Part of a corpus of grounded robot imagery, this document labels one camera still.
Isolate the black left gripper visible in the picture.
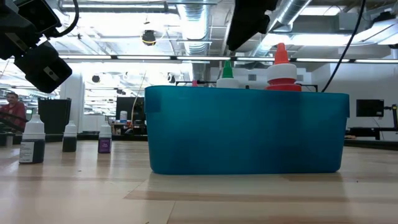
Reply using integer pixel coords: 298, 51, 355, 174
0, 0, 73, 93

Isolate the large red-tipped coloring bottle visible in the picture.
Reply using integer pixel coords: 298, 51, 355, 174
265, 42, 302, 92

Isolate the large green-tipped coloring bottle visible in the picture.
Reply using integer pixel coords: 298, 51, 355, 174
216, 60, 240, 89

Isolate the small white-capped dropper bottle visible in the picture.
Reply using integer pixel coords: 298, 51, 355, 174
18, 114, 47, 164
62, 120, 78, 153

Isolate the small purple dropper bottle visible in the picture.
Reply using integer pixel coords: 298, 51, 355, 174
98, 121, 113, 154

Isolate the blue plastic bin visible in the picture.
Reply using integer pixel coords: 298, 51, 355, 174
144, 85, 351, 175

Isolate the white column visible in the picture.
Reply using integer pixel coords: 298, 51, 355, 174
59, 73, 85, 134

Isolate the black box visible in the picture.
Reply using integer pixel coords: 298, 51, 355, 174
37, 97, 72, 135

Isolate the person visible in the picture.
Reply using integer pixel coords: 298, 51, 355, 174
0, 91, 27, 133

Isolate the long ceiling light strip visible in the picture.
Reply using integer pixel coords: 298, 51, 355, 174
58, 54, 398, 63

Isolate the black background monitor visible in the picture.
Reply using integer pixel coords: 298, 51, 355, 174
116, 96, 146, 123

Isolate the round black hanging fixture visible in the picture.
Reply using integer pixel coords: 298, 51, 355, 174
141, 29, 157, 47

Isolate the black background bench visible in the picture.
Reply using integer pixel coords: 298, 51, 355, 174
345, 119, 398, 141

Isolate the silver ventilation duct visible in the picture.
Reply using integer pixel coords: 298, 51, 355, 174
248, 0, 313, 58
175, 0, 212, 82

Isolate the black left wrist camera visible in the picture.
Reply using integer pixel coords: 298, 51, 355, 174
14, 0, 62, 34

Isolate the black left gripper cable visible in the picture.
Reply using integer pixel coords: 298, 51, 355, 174
46, 0, 80, 39

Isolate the tan hanging cord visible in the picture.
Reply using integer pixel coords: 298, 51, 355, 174
130, 70, 147, 127

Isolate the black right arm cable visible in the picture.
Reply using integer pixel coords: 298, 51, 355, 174
322, 0, 367, 93

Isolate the black wall monitor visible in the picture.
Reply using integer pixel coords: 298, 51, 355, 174
356, 99, 385, 118

